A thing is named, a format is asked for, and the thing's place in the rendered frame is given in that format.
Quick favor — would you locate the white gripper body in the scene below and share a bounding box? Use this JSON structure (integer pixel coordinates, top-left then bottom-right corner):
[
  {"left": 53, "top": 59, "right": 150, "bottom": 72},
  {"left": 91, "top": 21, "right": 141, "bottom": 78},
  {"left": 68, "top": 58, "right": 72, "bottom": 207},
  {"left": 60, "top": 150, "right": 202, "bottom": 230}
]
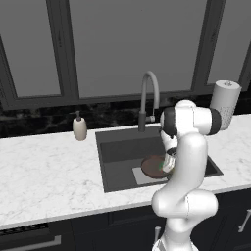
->
[{"left": 162, "top": 153, "right": 177, "bottom": 175}]

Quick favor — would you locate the brown round pan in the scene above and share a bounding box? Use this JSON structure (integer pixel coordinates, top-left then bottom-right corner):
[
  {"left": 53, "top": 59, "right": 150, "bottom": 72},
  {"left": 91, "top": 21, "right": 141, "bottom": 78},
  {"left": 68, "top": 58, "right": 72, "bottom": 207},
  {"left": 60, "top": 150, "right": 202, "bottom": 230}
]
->
[{"left": 140, "top": 154, "right": 172, "bottom": 179}]

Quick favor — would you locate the dark grey sink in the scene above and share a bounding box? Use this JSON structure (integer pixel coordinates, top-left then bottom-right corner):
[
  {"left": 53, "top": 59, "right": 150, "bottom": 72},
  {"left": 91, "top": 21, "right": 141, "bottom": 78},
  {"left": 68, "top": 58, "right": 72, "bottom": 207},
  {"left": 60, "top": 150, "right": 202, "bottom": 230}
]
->
[{"left": 94, "top": 125, "right": 225, "bottom": 193}]

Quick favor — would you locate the grey curved tap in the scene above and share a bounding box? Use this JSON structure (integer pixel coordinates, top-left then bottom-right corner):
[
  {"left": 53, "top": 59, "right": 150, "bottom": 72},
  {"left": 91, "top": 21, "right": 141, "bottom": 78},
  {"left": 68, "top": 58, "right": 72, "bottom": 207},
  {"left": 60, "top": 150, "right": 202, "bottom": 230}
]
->
[{"left": 137, "top": 70, "right": 161, "bottom": 133}]

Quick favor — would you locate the dark cupboard door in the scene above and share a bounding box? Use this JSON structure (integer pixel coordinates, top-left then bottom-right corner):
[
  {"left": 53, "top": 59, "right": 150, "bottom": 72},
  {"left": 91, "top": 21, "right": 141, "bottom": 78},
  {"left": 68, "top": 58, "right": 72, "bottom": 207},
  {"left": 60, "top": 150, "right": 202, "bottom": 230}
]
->
[
  {"left": 70, "top": 205, "right": 167, "bottom": 251},
  {"left": 192, "top": 187, "right": 251, "bottom": 251}
]

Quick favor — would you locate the white paper towel roll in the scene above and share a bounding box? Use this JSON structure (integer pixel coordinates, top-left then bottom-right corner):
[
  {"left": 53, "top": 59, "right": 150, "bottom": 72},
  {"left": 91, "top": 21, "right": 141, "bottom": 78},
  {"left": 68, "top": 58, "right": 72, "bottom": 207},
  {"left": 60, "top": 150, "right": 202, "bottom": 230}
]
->
[{"left": 209, "top": 79, "right": 242, "bottom": 131}]

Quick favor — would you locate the beige soap dispenser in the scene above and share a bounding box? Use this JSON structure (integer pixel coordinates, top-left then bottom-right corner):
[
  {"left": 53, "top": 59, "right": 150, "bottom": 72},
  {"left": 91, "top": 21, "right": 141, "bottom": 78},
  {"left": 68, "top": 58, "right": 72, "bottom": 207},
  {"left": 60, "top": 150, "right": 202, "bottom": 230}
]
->
[{"left": 69, "top": 110, "right": 88, "bottom": 142}]

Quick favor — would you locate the dark framed window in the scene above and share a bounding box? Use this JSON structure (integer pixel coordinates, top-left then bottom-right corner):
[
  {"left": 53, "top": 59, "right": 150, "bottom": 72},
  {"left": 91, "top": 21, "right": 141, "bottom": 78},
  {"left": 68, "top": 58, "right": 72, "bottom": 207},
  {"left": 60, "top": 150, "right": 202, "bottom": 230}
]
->
[{"left": 0, "top": 0, "right": 251, "bottom": 112}]

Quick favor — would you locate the black dishwasher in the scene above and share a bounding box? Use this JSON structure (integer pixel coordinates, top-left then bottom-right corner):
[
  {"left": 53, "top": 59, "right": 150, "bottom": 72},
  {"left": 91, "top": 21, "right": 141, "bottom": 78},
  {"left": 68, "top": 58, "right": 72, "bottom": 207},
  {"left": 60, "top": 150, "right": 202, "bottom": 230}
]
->
[{"left": 0, "top": 221, "right": 73, "bottom": 251}]

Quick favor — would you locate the silver cupboard handle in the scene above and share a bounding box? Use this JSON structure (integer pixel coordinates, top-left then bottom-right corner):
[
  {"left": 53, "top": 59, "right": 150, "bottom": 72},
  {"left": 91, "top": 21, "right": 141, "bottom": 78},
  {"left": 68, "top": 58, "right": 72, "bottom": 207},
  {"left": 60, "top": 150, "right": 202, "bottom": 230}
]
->
[
  {"left": 237, "top": 209, "right": 251, "bottom": 234},
  {"left": 153, "top": 226, "right": 162, "bottom": 245}
]

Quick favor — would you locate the silver dishwasher handle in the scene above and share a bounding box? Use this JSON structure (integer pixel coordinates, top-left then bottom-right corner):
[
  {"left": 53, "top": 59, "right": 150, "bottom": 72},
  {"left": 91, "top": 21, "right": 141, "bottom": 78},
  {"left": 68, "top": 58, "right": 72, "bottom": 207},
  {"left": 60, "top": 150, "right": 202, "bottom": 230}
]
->
[{"left": 2, "top": 234, "right": 63, "bottom": 251}]

